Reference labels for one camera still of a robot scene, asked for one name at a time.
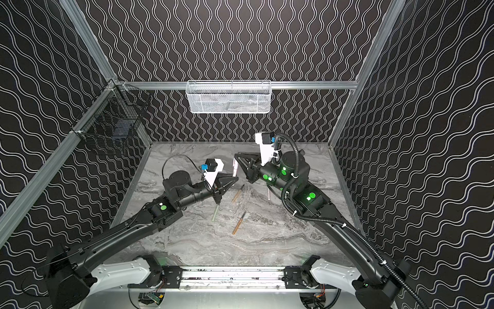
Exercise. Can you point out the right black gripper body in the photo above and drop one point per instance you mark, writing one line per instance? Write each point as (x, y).
(255, 170)

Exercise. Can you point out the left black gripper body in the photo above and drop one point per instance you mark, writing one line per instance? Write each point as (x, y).
(215, 188)

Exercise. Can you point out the green pen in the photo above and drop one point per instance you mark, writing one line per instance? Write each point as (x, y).
(215, 212)

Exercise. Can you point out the orange pen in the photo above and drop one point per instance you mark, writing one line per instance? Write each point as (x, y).
(237, 195)
(239, 223)

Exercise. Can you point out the pink pen cap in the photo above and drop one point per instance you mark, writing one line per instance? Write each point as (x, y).
(235, 166)

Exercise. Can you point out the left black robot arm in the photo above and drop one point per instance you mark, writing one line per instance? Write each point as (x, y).
(68, 275)

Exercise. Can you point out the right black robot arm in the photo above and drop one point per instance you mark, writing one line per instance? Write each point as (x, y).
(289, 177)

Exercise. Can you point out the white mesh basket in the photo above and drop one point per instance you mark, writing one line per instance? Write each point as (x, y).
(229, 96)

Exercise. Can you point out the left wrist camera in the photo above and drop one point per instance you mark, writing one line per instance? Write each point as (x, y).
(210, 169)

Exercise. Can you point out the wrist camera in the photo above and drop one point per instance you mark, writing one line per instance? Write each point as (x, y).
(210, 169)
(265, 140)

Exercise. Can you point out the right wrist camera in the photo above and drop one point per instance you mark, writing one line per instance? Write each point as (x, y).
(265, 140)

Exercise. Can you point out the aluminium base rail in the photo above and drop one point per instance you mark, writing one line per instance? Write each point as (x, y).
(194, 279)

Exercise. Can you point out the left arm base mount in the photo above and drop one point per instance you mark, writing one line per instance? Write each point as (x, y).
(167, 277)

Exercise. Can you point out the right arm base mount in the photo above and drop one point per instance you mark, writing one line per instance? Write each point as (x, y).
(297, 277)

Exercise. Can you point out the black wire basket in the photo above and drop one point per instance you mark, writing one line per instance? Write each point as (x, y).
(117, 122)

